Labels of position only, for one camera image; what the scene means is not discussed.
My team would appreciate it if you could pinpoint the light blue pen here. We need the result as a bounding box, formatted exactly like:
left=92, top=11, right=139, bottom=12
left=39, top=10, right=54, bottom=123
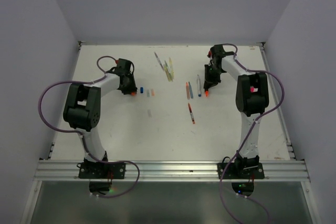
left=188, top=82, right=193, bottom=99

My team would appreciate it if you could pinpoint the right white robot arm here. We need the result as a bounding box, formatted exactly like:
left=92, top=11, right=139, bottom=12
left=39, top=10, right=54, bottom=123
left=203, top=44, right=269, bottom=178

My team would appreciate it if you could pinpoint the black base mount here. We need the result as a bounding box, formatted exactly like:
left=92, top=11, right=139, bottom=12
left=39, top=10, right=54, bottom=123
left=217, top=155, right=265, bottom=179
left=77, top=159, right=126, bottom=179

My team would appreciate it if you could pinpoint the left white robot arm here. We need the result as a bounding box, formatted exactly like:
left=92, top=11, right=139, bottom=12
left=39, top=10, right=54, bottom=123
left=63, top=58, right=137, bottom=178

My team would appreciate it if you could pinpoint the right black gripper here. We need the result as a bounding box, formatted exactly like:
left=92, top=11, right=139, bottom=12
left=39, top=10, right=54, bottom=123
left=204, top=63, right=224, bottom=88

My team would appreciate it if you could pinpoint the orange ink pen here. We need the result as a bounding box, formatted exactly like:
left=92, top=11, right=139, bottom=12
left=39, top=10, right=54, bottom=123
left=186, top=82, right=191, bottom=100

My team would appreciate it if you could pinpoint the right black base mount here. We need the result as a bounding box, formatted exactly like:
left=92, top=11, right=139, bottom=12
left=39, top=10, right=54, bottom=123
left=217, top=155, right=265, bottom=179

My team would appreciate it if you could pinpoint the yellow pen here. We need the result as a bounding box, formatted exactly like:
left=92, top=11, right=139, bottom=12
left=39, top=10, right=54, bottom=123
left=169, top=57, right=174, bottom=80
left=163, top=61, right=173, bottom=82

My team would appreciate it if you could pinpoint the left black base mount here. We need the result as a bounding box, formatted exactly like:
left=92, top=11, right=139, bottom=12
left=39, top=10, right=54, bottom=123
left=77, top=159, right=126, bottom=179

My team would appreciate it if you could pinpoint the black pink highlighter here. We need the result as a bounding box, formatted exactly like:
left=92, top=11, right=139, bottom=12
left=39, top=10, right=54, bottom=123
left=250, top=87, right=258, bottom=93

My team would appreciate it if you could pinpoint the aluminium front rail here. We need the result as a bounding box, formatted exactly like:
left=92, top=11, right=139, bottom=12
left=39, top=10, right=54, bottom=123
left=34, top=159, right=310, bottom=182

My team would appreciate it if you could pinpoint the grey thin pen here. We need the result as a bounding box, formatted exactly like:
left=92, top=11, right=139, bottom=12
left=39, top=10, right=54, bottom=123
left=154, top=52, right=164, bottom=71

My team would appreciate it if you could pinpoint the red ink pen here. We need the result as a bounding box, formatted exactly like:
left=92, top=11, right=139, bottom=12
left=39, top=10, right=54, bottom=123
left=187, top=103, right=195, bottom=124

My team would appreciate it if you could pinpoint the blue cap white marker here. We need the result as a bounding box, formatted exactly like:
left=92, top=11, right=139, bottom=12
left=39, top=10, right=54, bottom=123
left=197, top=75, right=202, bottom=97

